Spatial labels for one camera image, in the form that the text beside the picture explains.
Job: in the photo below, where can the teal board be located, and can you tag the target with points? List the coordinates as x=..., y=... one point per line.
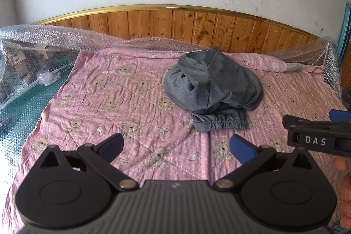
x=346, y=28

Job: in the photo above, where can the bubble wrap sheet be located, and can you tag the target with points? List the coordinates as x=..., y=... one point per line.
x=54, y=36

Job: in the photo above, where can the grey pants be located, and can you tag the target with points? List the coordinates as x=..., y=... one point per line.
x=214, y=80

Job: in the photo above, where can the person's right hand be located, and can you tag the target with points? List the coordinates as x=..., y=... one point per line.
x=345, y=182

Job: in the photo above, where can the pink bear printed blanket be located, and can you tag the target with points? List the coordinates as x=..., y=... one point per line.
x=109, y=102

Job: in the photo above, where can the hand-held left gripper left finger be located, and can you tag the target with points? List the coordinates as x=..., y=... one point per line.
x=113, y=145

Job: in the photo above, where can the wooden headboard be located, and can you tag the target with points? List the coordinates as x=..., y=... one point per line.
x=192, y=28

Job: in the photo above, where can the cardboard box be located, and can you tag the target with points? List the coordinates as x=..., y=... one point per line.
x=16, y=61

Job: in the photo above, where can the green mattress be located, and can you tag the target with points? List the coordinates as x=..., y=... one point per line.
x=24, y=113

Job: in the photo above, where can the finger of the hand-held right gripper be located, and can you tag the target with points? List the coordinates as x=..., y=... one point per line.
x=340, y=115

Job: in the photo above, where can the clear plastic bag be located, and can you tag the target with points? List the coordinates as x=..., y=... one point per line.
x=48, y=76

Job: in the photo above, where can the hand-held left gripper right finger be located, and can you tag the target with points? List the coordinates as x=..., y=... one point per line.
x=241, y=147

